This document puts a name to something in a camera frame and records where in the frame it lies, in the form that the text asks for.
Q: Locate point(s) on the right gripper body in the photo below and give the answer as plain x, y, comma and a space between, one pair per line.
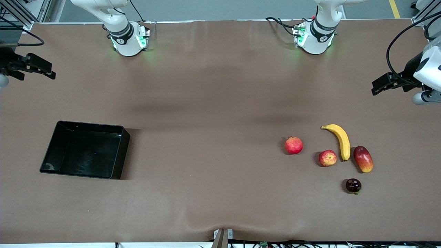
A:
9, 61

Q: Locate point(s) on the yellow banana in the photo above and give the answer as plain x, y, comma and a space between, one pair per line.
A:
342, 141

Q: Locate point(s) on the black plastic box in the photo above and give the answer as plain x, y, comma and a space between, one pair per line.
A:
84, 150

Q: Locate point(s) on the red yellow apple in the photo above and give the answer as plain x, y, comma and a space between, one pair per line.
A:
327, 158

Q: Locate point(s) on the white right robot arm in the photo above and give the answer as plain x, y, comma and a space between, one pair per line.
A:
127, 44

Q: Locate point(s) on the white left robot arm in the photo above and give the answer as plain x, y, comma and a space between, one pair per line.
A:
315, 43

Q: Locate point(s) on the red yellow mango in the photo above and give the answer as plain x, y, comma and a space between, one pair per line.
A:
363, 159

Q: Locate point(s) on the dark purple mangosteen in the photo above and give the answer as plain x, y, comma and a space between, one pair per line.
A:
353, 185

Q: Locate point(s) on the red pomegranate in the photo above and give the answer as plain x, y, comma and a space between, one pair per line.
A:
294, 145

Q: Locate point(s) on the aluminium frame profile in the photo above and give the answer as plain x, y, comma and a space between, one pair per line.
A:
427, 8
20, 13

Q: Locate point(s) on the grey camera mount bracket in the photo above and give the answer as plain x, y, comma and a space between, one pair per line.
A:
223, 236

